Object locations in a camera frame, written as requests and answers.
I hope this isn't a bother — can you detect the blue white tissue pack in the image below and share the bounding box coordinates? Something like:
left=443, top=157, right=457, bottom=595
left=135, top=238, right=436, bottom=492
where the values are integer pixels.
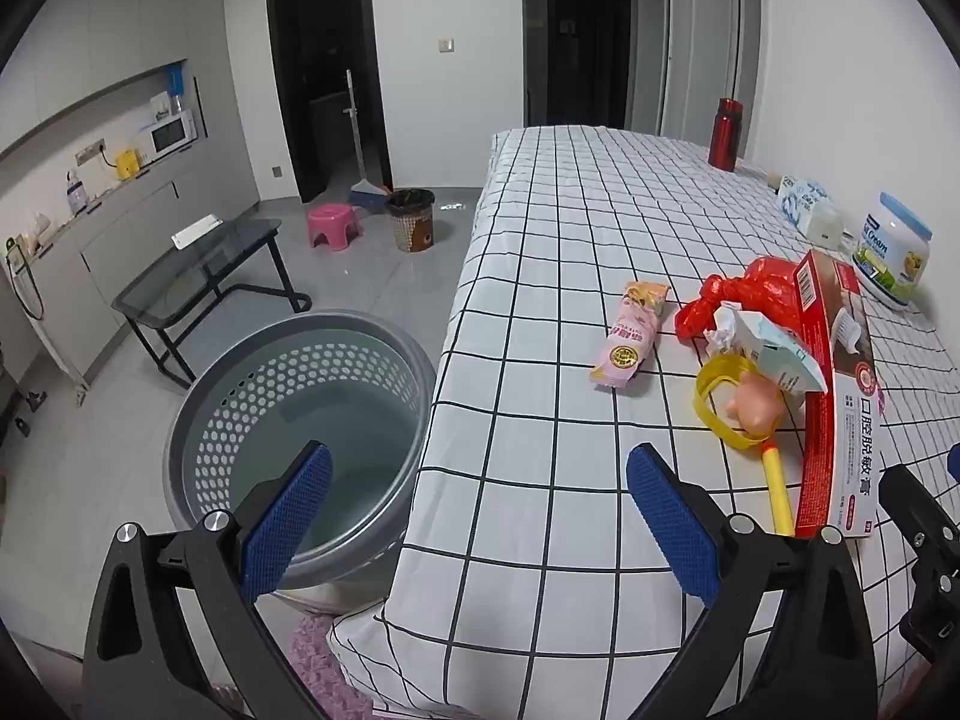
left=775, top=174, right=841, bottom=230

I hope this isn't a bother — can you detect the pink plastic stool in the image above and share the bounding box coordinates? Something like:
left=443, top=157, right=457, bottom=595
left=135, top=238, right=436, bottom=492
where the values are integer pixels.
left=307, top=202, right=364, bottom=251

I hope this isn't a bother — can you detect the grey cabinet unit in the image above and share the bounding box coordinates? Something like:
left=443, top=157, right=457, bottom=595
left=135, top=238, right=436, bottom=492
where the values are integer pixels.
left=0, top=0, right=265, bottom=385

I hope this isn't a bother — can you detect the red plastic bag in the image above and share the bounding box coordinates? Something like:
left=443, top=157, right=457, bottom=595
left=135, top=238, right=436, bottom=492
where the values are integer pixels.
left=673, top=256, right=807, bottom=353

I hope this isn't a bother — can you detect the white milk powder can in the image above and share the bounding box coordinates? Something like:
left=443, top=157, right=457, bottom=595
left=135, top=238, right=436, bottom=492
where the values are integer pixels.
left=851, top=191, right=935, bottom=312

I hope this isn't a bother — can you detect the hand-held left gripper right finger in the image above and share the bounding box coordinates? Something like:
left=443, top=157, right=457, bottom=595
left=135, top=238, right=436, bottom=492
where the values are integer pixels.
left=626, top=442, right=878, bottom=720

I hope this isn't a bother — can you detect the white black checkered tablecloth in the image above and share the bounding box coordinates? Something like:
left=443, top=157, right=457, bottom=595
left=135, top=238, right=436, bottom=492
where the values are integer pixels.
left=328, top=126, right=960, bottom=720

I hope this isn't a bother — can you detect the red toothpaste box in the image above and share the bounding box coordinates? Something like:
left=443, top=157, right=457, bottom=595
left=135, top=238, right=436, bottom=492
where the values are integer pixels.
left=791, top=247, right=890, bottom=541

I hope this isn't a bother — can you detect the pink fluffy rug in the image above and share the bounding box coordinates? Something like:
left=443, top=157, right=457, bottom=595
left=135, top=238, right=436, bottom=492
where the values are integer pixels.
left=285, top=615, right=391, bottom=720

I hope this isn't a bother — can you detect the white metal rack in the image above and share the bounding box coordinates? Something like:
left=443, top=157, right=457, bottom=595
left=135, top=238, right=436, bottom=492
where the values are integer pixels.
left=4, top=236, right=91, bottom=406

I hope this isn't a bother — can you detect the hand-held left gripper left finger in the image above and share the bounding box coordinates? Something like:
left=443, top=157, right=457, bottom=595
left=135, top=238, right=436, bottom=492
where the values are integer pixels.
left=81, top=441, right=335, bottom=720

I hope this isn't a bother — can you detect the grey perforated laundry basket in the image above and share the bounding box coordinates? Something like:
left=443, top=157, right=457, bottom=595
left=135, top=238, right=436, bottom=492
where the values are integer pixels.
left=163, top=309, right=438, bottom=590

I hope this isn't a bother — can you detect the pink snack packet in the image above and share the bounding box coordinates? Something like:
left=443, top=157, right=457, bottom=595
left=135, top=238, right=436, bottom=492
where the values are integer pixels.
left=589, top=280, right=670, bottom=391

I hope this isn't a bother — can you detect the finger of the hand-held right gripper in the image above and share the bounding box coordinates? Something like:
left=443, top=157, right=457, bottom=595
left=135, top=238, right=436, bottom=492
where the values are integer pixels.
left=877, top=463, right=960, bottom=665

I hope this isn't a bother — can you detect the yellow toy ring with handle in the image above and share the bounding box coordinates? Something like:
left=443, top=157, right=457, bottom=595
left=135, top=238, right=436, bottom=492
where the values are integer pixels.
left=694, top=356, right=796, bottom=537

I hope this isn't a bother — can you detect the broom with metal handle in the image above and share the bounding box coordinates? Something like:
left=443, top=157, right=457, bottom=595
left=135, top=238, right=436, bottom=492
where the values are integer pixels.
left=343, top=69, right=392, bottom=196

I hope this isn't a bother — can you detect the brown wicker waste bin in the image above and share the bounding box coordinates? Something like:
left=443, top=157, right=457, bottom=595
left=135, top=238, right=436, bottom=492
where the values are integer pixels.
left=385, top=189, right=437, bottom=254

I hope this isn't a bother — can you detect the flat white box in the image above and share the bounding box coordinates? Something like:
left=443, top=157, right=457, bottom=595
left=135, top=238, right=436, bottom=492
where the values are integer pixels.
left=170, top=214, right=224, bottom=250

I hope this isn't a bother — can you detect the black glass-top side table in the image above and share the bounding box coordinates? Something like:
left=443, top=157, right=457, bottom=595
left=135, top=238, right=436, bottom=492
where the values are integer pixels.
left=111, top=219, right=312, bottom=389

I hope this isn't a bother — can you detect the white microwave oven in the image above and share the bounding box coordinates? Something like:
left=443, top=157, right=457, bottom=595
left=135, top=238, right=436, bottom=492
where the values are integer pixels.
left=147, top=109, right=200, bottom=160

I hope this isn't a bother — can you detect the pink rubber pig toy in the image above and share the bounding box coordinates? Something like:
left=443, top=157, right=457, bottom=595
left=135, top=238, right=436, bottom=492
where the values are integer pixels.
left=724, top=375, right=781, bottom=437

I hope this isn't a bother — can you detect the crumpled white paper packet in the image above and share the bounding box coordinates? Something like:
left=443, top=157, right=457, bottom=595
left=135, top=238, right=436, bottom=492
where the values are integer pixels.
left=703, top=301, right=832, bottom=395

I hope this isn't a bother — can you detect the red thermos bottle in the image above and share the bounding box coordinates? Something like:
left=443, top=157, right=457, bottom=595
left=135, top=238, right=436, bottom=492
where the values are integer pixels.
left=708, top=97, right=743, bottom=172

